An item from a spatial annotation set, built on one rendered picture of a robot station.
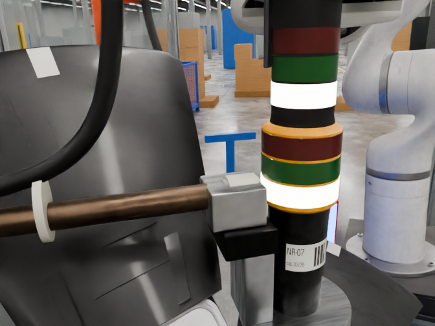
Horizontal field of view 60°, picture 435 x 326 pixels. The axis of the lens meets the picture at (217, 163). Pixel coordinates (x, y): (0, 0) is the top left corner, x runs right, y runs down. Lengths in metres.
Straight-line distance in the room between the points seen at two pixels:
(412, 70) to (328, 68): 0.58
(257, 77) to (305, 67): 9.18
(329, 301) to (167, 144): 0.15
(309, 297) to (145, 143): 0.15
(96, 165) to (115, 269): 0.07
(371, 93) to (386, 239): 0.29
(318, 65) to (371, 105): 0.61
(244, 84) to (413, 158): 8.73
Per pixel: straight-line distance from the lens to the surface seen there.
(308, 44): 0.19
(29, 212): 0.20
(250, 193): 0.19
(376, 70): 0.78
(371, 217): 0.84
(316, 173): 0.20
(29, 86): 0.31
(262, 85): 9.39
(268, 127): 0.20
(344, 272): 0.47
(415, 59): 0.78
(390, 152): 0.79
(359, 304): 0.43
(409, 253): 0.86
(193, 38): 8.07
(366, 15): 0.26
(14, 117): 0.30
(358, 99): 0.79
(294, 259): 0.22
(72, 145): 0.19
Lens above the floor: 1.43
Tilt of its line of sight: 19 degrees down
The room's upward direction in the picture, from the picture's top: 2 degrees counter-clockwise
